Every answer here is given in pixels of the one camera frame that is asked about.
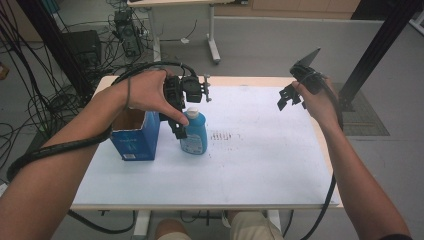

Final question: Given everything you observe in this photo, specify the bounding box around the white table mat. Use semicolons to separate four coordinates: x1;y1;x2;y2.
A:
73;84;341;206

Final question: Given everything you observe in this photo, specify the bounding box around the person's right hand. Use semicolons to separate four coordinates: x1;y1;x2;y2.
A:
292;78;341;129

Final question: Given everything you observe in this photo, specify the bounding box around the blue bottle with white cap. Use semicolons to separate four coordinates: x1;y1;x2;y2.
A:
179;106;208;156

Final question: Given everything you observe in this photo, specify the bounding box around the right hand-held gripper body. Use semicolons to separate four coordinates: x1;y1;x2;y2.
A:
289;47;329;94

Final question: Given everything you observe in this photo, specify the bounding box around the blue cardboard box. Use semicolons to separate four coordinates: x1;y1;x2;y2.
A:
109;108;162;162

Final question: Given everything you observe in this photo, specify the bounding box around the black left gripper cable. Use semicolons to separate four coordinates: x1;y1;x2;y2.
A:
6;60;199;234

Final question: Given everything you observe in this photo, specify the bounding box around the person's right leg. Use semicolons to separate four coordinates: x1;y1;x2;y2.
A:
228;210;284;240

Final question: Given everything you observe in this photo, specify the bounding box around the wooden cabinet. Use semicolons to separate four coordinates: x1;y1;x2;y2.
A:
214;0;363;20

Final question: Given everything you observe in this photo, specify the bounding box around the person's left leg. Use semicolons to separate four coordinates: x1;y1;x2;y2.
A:
154;218;193;240

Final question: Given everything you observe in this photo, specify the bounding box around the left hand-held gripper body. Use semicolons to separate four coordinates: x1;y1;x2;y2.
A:
163;74;213;113

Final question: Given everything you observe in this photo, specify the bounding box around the white desk with legs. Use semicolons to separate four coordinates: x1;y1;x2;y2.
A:
126;0;249;66

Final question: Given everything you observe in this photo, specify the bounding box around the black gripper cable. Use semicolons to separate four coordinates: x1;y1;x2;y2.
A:
6;60;199;234
299;81;345;240

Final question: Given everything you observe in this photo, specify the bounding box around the black box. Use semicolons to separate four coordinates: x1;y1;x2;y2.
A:
62;29;103;68

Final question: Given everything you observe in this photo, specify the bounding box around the person's left hand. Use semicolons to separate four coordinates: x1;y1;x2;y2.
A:
124;68;190;127

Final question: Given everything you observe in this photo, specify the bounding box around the person's leg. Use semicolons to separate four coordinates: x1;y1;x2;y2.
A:
154;218;193;240
228;210;284;240

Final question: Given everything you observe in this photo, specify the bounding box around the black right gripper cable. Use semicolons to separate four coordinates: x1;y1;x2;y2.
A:
299;81;345;240

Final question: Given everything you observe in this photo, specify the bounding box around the grey floor grate mat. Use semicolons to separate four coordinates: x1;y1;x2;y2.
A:
333;82;391;137

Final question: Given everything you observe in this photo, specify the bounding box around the tangle of floor cables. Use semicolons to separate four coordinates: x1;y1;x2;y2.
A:
0;0;116;169

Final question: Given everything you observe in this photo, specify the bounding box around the black metal frame post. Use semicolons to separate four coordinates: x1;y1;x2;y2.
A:
338;0;424;112
15;0;96;101

